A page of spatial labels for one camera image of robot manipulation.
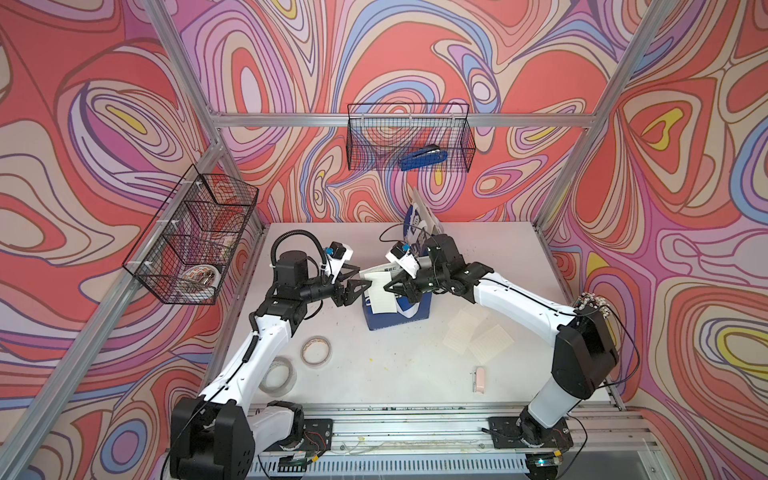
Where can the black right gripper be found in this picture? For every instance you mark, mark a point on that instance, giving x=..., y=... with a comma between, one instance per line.
x=407, y=287

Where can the blue white bag with handles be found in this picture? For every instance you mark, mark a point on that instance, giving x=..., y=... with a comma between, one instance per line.
x=407, y=311

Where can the pink white mini stapler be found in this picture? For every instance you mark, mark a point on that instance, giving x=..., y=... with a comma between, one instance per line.
x=479, y=380

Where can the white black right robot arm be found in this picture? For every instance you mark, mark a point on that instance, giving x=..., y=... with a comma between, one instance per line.
x=584, y=351

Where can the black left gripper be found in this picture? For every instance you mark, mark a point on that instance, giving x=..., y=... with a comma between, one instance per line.
x=343, y=297

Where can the black wire basket back wall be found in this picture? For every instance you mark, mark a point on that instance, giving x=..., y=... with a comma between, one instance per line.
x=380, y=133

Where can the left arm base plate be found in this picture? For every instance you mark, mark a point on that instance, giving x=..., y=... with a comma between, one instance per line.
x=316, y=436

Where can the clear tape roll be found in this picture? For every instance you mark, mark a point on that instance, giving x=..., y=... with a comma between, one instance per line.
x=280, y=378

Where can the upright blue white paper bag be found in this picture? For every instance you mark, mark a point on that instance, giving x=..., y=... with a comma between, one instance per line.
x=420, y=223

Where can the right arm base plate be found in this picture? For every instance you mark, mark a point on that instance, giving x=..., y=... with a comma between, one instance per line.
x=512, y=432

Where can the white receipt on table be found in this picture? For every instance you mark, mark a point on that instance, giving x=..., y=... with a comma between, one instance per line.
x=462, y=327
x=490, y=344

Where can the black wire basket wall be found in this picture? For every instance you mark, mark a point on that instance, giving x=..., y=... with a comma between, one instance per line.
x=201, y=221
x=380, y=133

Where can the beige tape roll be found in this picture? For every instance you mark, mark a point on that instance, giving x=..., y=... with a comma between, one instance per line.
x=316, y=352

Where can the blue stapler in basket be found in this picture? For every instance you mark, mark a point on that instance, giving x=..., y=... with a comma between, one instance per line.
x=429, y=155

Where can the black wire basket left wall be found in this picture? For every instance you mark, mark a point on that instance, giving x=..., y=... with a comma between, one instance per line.
x=201, y=221

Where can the metallic cup of pencils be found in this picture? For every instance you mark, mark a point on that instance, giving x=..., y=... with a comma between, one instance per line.
x=592, y=306

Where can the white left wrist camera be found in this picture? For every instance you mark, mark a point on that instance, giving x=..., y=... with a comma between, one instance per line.
x=336, y=255

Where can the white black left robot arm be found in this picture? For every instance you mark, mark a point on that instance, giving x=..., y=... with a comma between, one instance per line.
x=213, y=436

